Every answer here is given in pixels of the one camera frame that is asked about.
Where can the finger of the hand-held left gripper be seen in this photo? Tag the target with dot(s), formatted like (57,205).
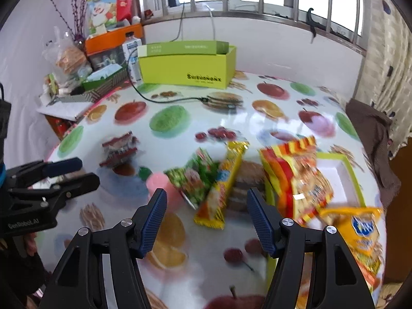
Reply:
(64,166)
(80,183)

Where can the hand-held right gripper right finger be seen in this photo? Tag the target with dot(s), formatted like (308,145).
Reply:
(262,222)

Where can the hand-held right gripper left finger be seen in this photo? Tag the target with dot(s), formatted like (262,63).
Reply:
(153,222)

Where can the pink jelly cup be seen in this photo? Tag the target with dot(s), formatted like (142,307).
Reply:
(157,183)

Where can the gold wafer bar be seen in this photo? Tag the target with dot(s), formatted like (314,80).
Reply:
(222,193)

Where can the dark red snack packet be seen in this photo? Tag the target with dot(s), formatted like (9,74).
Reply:
(119,149)

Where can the orange striped snack bag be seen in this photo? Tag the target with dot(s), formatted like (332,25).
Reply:
(302,180)

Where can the green snack packet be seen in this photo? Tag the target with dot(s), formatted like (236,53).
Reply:
(193,177)

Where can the shallow lime green tray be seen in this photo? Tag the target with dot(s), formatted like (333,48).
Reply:
(342,183)

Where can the yellow snack bag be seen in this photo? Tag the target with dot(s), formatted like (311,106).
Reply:
(360,231)

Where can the white notebook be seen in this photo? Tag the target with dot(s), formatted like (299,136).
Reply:
(67,109)

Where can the small green carton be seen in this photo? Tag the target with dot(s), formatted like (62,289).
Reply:
(51,83)

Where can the green patterned tissue box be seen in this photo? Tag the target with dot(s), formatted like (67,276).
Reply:
(103,82)

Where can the plastic bag of crackers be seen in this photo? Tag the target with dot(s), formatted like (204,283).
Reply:
(69,59)

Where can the wooden wardrobe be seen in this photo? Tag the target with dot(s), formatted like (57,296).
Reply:
(399,225)

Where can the orange box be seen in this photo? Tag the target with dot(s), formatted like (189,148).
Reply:
(109,37)

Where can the brown cloth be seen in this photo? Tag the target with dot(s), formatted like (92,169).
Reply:
(373,141)

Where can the lime green cardboard box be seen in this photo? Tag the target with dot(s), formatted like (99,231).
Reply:
(180,74)

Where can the purple decorative branches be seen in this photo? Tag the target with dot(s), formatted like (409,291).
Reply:
(75,16)

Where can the colourful gift bag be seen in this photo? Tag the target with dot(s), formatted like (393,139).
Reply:
(101,9)

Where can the cream heart-print curtain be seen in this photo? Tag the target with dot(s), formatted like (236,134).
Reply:
(386,64)

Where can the metal window railing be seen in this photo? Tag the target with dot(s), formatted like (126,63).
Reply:
(257,16)

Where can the black hook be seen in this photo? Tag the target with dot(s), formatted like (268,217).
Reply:
(310,17)

